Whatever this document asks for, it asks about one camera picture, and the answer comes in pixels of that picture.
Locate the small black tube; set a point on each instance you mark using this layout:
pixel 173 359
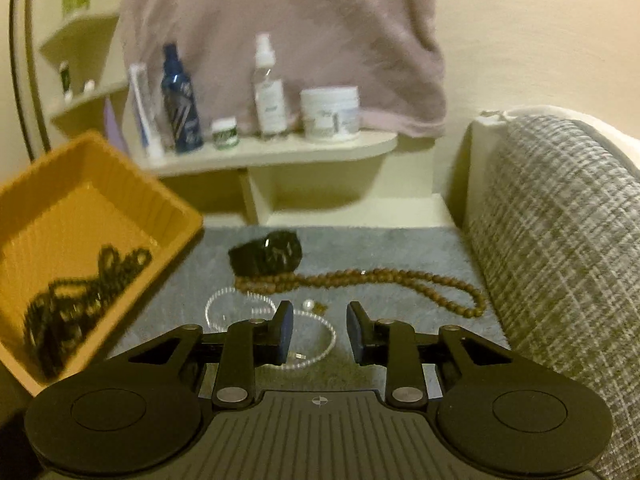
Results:
pixel 89 86

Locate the grey fluffy towel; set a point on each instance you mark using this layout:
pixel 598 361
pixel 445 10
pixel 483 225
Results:
pixel 210 270

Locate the orange plastic tray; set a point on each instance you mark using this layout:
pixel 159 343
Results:
pixel 75 195

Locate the black wristwatch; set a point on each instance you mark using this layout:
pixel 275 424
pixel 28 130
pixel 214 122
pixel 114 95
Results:
pixel 270 255

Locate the cream shelf unit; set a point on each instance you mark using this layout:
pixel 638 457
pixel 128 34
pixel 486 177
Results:
pixel 300 152

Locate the grey checked pillow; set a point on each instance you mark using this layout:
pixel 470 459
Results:
pixel 565 260

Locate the small green white jar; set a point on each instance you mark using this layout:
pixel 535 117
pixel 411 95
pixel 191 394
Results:
pixel 224 134

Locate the pearl earring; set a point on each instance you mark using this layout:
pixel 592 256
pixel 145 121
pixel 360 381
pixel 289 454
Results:
pixel 308 304

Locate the dark blue spray bottle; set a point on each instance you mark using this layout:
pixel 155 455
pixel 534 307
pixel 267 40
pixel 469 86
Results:
pixel 181 110

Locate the clear spray bottle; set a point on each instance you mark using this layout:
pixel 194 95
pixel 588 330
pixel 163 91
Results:
pixel 270 100

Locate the black white lip balm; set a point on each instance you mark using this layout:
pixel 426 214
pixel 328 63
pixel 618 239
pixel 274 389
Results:
pixel 64 80

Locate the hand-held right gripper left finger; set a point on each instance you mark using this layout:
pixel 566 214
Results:
pixel 285 332

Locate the lilac bottle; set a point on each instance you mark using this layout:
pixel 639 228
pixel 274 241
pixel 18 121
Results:
pixel 114 127

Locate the white blue tube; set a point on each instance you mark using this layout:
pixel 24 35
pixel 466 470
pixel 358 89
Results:
pixel 145 115

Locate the white cream jar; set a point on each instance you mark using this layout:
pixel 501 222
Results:
pixel 330 112

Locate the white pearl strand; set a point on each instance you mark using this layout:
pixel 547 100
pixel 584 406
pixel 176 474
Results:
pixel 330 340

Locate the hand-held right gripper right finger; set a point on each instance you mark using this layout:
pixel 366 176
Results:
pixel 356 332

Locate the pink hanging towel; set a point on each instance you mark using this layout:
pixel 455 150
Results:
pixel 300 35

